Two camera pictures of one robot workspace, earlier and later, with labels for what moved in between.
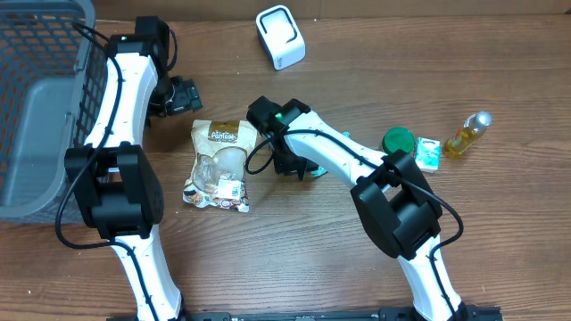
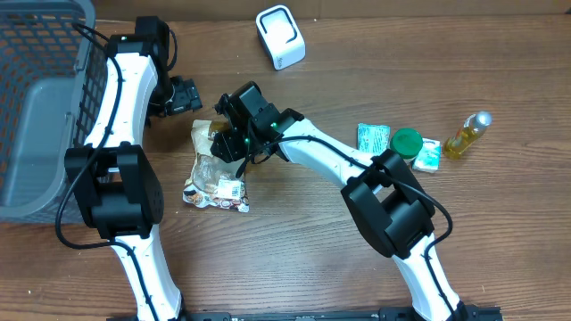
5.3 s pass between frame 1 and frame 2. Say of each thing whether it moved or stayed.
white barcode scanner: stayed
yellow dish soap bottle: stayed
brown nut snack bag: stayed
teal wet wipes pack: moved
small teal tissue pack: stayed
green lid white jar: moved
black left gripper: stayed
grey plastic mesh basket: stayed
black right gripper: moved
